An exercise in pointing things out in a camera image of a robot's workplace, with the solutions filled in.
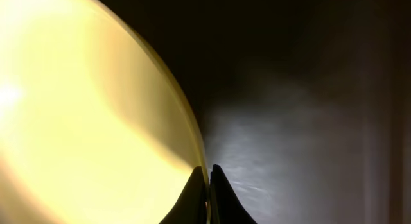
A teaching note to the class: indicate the dark brown serving tray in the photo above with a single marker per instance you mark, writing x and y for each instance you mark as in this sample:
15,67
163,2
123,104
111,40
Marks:
305,104

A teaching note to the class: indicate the yellow plate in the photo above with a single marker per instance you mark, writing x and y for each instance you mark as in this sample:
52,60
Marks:
94,127

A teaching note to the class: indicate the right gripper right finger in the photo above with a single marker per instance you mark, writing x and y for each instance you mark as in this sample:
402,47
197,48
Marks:
225,205

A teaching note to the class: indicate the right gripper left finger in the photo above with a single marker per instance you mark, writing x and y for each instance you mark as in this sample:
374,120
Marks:
190,207

